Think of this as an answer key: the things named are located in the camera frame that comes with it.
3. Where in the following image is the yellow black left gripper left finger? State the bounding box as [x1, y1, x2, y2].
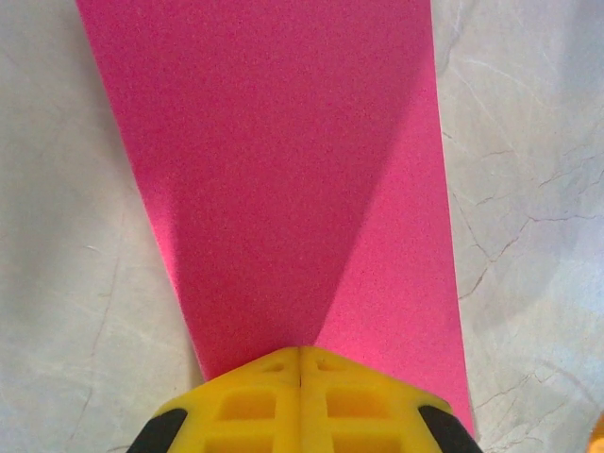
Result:
[129, 345, 302, 453]

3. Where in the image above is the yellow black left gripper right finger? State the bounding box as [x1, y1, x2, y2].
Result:
[299, 345, 478, 453]

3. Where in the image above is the pink paper sheet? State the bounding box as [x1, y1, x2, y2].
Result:
[74, 0, 478, 435]

